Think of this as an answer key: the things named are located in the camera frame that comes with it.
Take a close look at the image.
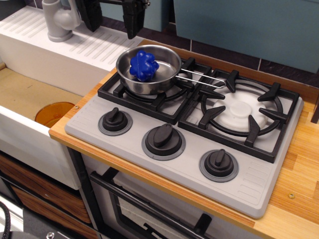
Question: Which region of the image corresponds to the black right stove knob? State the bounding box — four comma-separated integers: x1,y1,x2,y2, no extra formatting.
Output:
199,149,239,183

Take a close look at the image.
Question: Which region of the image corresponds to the grey toy faucet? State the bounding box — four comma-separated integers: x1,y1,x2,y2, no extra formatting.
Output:
42,0,81,42

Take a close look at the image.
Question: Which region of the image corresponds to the stainless steel pan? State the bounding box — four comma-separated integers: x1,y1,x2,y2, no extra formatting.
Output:
116,45,226,95

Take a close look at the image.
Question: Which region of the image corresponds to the white toy sink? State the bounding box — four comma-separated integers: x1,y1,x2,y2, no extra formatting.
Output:
0,6,142,190

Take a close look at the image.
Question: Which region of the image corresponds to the grey toy stove top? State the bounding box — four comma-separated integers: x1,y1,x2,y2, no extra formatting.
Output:
64,46,304,220

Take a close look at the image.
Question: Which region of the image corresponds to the white right burner plate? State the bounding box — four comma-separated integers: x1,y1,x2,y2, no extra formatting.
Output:
206,89,277,132

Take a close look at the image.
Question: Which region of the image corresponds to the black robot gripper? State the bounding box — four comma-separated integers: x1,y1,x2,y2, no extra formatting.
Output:
76,0,151,39

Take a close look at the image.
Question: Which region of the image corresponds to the teal cabinet left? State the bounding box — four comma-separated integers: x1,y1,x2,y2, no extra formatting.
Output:
100,0,170,31

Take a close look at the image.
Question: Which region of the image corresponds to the upper wooden drawer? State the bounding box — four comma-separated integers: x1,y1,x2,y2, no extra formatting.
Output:
0,152,90,223

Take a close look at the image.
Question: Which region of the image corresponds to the wooden drawer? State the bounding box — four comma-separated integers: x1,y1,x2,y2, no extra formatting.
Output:
0,152,90,223
12,186,98,239

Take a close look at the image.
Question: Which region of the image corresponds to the blue toy blueberry cluster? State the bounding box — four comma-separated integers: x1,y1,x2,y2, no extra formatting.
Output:
129,50,159,82

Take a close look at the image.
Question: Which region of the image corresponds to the lower wooden drawer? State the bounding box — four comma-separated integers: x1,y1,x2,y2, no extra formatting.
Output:
12,186,98,239

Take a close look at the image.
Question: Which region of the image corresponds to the teal cabinet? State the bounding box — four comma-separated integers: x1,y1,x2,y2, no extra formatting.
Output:
174,0,319,73
100,0,170,31

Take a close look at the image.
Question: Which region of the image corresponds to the black braided cable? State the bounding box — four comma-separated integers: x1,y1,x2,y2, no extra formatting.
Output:
0,201,12,239

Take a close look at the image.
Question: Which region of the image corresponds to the oven door with handle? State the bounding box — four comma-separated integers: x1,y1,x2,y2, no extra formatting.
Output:
83,155,257,239

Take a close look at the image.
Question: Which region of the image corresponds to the black stove knob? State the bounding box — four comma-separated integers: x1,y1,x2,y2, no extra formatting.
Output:
199,149,239,183
142,123,186,161
98,107,133,136

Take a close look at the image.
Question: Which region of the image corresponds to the black burner grate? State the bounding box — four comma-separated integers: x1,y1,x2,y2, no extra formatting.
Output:
98,73,200,124
178,70,303,163

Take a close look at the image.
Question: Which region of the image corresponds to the black right burner grate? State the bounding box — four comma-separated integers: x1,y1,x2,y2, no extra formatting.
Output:
178,70,303,163

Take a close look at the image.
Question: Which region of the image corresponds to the black left burner grate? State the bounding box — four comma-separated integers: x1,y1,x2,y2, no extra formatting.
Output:
98,73,200,124

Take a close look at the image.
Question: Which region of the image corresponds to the black middle stove knob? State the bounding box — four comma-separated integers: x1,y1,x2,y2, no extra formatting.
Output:
142,123,186,161

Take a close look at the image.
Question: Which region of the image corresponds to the black left stove knob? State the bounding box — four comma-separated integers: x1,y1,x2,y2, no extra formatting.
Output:
98,107,133,136

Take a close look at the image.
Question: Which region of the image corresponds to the teal cabinet right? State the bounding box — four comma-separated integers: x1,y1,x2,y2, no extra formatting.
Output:
174,0,319,73

